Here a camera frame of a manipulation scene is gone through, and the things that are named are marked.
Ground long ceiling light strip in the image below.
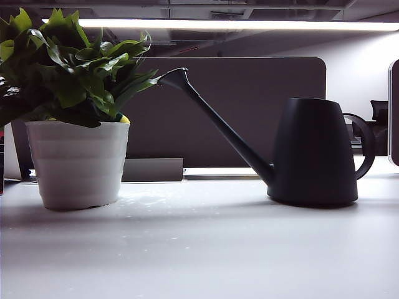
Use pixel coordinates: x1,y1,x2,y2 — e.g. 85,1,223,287
42,17,399,32

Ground grey partition base bracket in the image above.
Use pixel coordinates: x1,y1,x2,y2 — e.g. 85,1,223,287
121,158,184,182

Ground white ribbed plant pot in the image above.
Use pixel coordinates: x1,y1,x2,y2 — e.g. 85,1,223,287
24,120,131,210

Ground white upright board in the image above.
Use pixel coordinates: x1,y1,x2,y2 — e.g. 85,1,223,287
3,123,23,181

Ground dark board stand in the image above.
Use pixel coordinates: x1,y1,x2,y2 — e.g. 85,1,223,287
11,120,37,181

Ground dark monitor panel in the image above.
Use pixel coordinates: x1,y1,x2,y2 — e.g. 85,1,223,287
120,56,327,169

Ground dark grey watering can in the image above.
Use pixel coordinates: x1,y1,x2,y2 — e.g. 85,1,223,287
157,67,377,207

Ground green leafy plant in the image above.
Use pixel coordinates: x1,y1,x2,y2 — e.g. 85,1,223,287
0,7,161,128

